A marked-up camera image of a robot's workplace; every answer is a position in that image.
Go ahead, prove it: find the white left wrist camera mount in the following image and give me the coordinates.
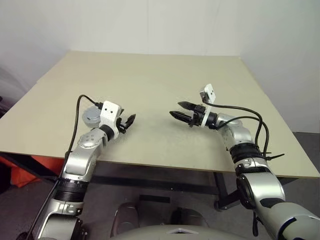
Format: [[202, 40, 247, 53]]
[[99, 100, 124, 139]]

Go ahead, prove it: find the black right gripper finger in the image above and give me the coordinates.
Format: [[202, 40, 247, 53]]
[[169, 110, 194, 124], [177, 100, 199, 112]]

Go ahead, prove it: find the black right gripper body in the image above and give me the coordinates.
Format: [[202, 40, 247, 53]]
[[188, 104, 208, 129]]

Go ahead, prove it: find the dark rounded shape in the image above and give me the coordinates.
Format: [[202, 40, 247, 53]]
[[110, 202, 140, 231], [170, 207, 209, 229]]

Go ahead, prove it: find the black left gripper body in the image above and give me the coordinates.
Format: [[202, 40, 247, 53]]
[[115, 114, 129, 134]]

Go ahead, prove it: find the orange object under table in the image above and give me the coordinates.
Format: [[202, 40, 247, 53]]
[[10, 154, 64, 189]]

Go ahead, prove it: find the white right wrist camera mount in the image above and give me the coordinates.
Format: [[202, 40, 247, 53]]
[[199, 84, 217, 128]]

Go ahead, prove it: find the black table caster wheel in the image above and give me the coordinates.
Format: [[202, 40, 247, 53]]
[[213, 198, 226, 213]]

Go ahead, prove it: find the black metal table frame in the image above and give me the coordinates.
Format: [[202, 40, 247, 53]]
[[0, 151, 289, 211]]

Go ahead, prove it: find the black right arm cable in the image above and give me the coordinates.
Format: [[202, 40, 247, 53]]
[[213, 103, 271, 156]]

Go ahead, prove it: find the grey robot torso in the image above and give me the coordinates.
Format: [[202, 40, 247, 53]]
[[116, 223, 253, 240]]

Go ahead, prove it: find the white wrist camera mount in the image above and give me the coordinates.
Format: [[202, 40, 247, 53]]
[[199, 84, 217, 128], [99, 100, 124, 139]]

